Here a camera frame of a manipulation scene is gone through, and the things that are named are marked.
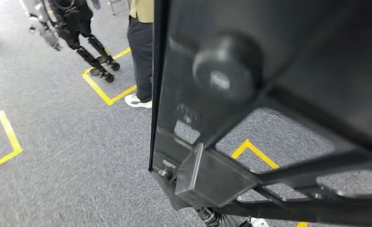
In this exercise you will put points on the person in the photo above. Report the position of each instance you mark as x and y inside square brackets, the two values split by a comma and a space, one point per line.
[140, 47]

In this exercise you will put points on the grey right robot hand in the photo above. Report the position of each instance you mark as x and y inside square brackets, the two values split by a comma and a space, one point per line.
[223, 221]

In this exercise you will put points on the black plastic panel part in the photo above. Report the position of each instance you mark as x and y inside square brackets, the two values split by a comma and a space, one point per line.
[298, 47]

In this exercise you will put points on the black humanoid robot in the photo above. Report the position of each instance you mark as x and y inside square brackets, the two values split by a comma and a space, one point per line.
[70, 25]

